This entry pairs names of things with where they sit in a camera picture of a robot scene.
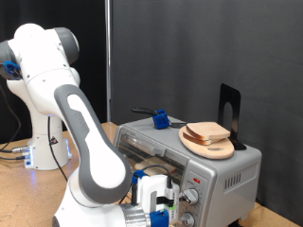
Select metal stand pole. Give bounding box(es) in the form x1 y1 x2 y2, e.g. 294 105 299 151
104 0 113 123

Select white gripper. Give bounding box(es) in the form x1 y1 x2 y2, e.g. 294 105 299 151
135 174 190 213

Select silver toaster oven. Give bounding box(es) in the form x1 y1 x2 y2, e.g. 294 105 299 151
113 113 263 227

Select black base cable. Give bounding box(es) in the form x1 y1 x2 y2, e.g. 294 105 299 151
0 154 29 162

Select grey fabric backdrop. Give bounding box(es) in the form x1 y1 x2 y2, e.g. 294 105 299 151
111 0 303 227

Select glass oven door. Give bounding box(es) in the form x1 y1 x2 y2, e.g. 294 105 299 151
113 125 190 193

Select black metal bookend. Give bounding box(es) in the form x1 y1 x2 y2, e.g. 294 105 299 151
218 82 247 151

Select tan bread slice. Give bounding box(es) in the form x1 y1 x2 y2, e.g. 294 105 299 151
186 121 231 142
182 131 226 147

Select silver oven knob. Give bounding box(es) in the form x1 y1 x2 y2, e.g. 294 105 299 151
179 211 197 227
184 187 201 206

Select wire oven rack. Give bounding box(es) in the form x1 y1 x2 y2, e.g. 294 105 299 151
119 146 187 179

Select spatula with blue block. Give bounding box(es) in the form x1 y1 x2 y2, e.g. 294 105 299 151
131 107 198 131

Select round wooden board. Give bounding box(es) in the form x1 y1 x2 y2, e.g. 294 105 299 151
178 126 236 161

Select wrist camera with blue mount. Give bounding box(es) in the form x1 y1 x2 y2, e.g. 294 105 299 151
149 181 181 227

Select black fabric backdrop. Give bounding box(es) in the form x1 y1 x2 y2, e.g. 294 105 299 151
0 0 108 145

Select base cable with silver connector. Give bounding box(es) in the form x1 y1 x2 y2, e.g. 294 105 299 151
0 145 32 155

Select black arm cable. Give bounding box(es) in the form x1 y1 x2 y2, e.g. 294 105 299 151
0 84 174 204

